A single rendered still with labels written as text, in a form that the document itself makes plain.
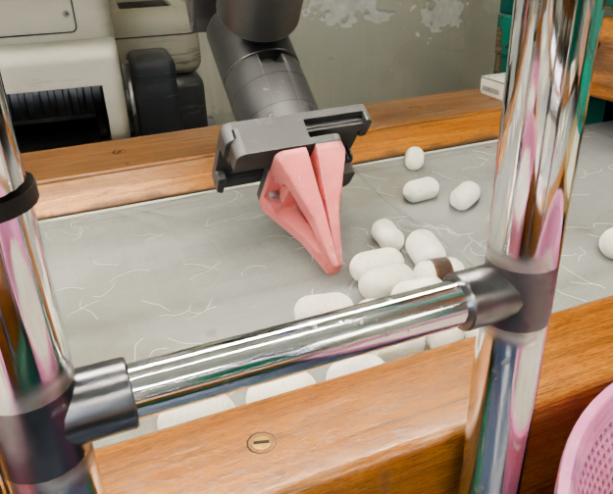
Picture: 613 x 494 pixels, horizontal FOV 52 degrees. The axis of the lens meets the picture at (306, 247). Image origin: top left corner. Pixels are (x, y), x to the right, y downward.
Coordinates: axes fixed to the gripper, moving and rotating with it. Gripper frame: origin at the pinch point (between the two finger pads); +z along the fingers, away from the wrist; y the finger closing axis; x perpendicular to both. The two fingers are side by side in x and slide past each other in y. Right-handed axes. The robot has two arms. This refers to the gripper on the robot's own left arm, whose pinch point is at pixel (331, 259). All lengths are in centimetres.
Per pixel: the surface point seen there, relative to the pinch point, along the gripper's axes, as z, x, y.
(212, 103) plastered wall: -131, 162, 45
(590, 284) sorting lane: 6.8, -3.5, 14.5
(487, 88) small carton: -21.2, 15.1, 31.7
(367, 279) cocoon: 2.6, -2.2, 0.8
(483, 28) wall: -126, 130, 150
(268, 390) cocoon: 8.0, -6.8, -8.1
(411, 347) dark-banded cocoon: 7.8, -6.1, -0.1
